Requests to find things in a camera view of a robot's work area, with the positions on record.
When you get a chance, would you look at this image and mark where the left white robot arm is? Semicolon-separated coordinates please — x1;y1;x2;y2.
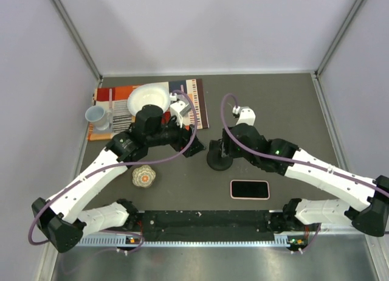
29;101;205;253

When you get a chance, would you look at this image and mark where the white round plate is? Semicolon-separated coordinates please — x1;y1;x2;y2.
127;83;170;116

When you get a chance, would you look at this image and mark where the black phone stand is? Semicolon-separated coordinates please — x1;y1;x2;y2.
207;151;233;172

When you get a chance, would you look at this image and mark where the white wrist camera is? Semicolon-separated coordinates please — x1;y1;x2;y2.
232;106;256;126
169;93;191;128

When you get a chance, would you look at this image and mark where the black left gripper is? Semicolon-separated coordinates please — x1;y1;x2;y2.
146;114;206;157

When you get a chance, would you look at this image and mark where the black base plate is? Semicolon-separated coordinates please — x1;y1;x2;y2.
142;210;279;235

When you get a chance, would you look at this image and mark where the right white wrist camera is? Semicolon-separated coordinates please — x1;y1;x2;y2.
232;106;256;126

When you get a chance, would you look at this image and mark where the right aluminium frame post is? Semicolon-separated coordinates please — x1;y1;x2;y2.
314;0;366;79

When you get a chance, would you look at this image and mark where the aluminium frame post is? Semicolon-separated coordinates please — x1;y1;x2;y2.
314;0;366;79
50;0;103;82

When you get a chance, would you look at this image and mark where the black phone pink case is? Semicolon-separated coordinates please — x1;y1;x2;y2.
230;180;270;200

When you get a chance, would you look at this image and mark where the light blue mug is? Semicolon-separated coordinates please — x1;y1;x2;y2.
84;105;112;131

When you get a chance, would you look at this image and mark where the colourful patchwork placemat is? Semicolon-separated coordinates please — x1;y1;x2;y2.
88;78;209;141

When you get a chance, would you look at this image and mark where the left aluminium frame post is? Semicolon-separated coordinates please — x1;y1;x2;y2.
50;0;103;82

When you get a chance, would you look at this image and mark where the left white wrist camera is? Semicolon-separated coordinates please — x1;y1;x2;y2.
169;93;191;128

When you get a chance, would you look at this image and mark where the pink handled knife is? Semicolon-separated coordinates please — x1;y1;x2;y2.
109;88;113;116

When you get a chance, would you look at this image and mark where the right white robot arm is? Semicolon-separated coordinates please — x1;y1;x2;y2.
207;123;388;237

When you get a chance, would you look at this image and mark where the grey slotted cable duct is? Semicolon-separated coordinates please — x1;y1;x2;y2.
77;231;308;250

